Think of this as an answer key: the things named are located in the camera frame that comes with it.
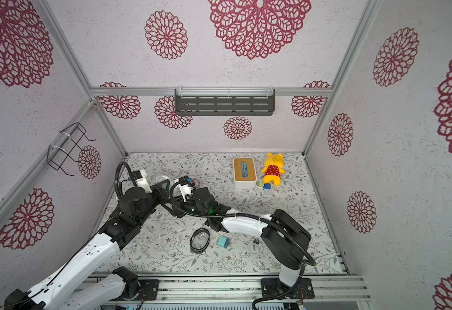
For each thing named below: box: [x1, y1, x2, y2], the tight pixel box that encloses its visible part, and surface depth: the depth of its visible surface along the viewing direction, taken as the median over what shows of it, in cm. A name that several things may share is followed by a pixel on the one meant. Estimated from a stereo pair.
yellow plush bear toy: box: [261, 152, 287, 186], surface depth 108 cm
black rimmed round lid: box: [189, 227, 211, 254], surface depth 87 cm
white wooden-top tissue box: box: [232, 156, 257, 188], surface depth 108 cm
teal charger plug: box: [217, 235, 230, 249], surface depth 86 cm
